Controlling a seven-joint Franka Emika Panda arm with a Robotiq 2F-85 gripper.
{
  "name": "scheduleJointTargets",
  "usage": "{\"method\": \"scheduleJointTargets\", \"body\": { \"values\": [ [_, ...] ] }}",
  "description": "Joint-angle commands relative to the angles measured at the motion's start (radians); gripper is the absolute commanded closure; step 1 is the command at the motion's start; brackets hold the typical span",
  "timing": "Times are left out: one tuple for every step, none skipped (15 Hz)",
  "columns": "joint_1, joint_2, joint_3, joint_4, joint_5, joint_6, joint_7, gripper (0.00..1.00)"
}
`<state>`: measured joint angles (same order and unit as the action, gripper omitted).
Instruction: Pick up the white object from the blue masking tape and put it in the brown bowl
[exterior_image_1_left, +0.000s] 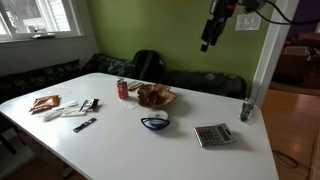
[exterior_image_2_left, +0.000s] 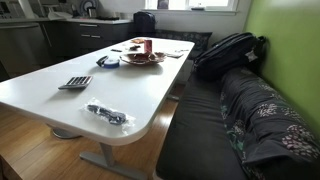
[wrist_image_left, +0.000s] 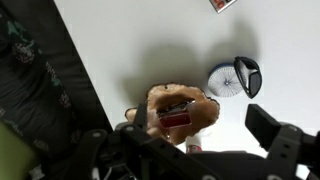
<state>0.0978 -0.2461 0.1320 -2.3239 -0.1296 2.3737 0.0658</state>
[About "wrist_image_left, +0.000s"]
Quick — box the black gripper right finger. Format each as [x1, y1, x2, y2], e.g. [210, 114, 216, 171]
[244, 103, 320, 180]

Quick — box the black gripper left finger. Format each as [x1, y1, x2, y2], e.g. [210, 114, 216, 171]
[76, 103, 218, 180]

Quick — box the white round object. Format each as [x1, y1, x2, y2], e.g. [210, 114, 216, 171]
[207, 64, 246, 98]

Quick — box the red silver packet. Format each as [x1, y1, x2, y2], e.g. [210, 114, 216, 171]
[157, 99, 196, 129]

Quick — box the dark floral bench cushion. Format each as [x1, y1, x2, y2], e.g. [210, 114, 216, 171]
[0, 0, 114, 168]

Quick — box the silver calculator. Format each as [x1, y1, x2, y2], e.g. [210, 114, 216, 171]
[209, 0, 238, 14]

